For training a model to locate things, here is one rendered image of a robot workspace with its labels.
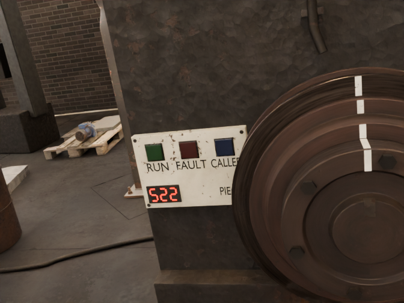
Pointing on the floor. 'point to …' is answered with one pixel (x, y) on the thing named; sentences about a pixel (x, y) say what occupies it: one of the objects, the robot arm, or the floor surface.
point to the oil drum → (7, 217)
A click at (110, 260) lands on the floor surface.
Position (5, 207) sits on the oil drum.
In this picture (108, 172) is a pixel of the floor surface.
